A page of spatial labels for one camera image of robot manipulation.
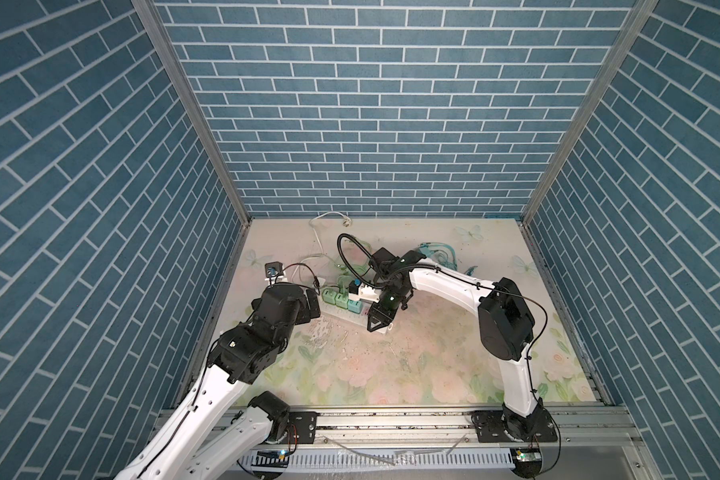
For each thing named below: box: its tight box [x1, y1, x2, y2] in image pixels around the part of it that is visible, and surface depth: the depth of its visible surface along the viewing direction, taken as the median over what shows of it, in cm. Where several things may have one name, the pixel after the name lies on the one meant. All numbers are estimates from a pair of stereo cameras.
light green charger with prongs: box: [322, 287, 339, 304], surface depth 93 cm
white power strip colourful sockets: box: [318, 295, 370, 327], surface depth 93 cm
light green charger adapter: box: [335, 292, 349, 309], surface depth 91 cm
